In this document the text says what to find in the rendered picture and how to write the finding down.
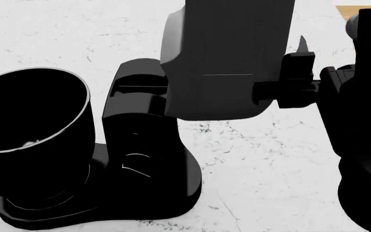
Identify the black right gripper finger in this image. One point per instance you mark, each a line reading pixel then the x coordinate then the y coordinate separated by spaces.
pixel 288 95
pixel 298 65

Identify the black coffee machine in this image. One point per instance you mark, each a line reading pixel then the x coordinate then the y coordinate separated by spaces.
pixel 147 154

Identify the black cup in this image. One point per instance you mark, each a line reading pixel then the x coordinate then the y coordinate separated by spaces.
pixel 34 111

